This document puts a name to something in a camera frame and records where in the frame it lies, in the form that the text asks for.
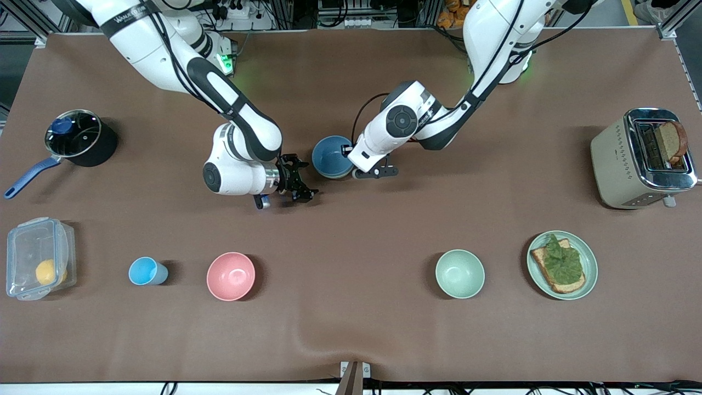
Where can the brown table cover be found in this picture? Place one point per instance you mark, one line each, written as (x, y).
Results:
(384, 230)

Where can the blue cup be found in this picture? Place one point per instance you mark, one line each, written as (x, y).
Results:
(143, 271)

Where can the orange snack bags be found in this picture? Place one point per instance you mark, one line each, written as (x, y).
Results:
(452, 13)

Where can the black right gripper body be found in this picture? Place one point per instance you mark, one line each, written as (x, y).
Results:
(289, 178)

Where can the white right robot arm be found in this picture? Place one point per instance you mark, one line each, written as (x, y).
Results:
(159, 49)

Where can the green bowl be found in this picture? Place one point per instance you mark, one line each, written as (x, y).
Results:
(459, 274)
(333, 176)

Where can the brown toast slice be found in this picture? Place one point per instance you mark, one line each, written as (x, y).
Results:
(672, 140)

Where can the clear plastic lidded container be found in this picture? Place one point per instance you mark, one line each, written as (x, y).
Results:
(24, 247)

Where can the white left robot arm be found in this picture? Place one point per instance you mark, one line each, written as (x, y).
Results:
(493, 38)

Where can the grey metal table bracket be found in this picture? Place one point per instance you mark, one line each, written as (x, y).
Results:
(355, 374)

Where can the bread slice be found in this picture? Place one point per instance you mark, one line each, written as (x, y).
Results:
(542, 260)

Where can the aluminium frame profile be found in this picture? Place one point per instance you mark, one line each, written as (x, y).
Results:
(33, 16)
(677, 24)

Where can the blue bowl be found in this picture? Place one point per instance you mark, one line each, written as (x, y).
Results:
(331, 154)

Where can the white power strip with plugs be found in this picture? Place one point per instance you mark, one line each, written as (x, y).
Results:
(247, 22)

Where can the green plate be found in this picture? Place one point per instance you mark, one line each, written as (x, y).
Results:
(590, 269)

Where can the green lettuce leaf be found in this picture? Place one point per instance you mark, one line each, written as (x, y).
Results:
(565, 260)

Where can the white narrow power strip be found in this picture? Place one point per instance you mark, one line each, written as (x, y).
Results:
(362, 23)

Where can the glass lid with blue knob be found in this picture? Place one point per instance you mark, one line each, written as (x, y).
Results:
(74, 137)

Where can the pink bowl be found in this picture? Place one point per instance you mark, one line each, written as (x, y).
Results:
(231, 276)

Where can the beige metal toaster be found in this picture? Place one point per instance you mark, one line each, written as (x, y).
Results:
(617, 164)

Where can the yellow round fruit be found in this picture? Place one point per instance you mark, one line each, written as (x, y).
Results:
(49, 272)

